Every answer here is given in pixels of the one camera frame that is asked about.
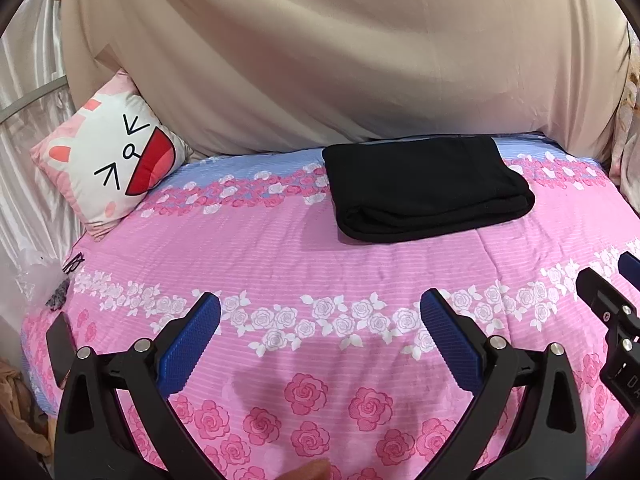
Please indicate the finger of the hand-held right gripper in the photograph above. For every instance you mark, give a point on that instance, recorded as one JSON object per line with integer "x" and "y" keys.
{"x": 597, "y": 292}
{"x": 631, "y": 266}

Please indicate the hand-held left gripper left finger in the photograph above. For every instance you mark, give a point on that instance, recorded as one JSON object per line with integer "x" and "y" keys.
{"x": 192, "y": 330}

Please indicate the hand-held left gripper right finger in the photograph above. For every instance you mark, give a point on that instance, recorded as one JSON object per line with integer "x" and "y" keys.
{"x": 450, "y": 332}

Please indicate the black pants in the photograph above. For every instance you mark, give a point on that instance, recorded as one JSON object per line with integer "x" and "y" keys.
{"x": 425, "y": 185}

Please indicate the person's left hand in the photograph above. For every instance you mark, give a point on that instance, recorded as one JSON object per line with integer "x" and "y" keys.
{"x": 312, "y": 472}

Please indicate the pink floral bedsheet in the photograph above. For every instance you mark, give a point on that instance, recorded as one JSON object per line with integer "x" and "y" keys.
{"x": 300, "y": 270}

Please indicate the black phone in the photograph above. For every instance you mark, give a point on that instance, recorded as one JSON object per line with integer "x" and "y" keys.
{"x": 61, "y": 350}

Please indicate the floral patterned cloth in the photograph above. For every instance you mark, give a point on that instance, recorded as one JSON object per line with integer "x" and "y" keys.
{"x": 627, "y": 125}

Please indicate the clear plastic bag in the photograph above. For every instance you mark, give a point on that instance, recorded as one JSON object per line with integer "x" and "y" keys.
{"x": 37, "y": 280}

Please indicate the cat face pillow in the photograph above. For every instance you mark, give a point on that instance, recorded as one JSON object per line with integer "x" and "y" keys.
{"x": 110, "y": 160}

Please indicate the brown cloth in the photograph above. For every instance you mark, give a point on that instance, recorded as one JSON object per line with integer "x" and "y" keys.
{"x": 20, "y": 410}

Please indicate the white satin curtain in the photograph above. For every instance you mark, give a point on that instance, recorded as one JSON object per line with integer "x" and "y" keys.
{"x": 30, "y": 185}

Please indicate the beige cloth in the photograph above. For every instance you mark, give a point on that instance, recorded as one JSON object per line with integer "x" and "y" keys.
{"x": 325, "y": 50}

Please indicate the grey metal rail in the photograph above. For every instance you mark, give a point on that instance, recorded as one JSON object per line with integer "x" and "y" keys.
{"x": 35, "y": 96}

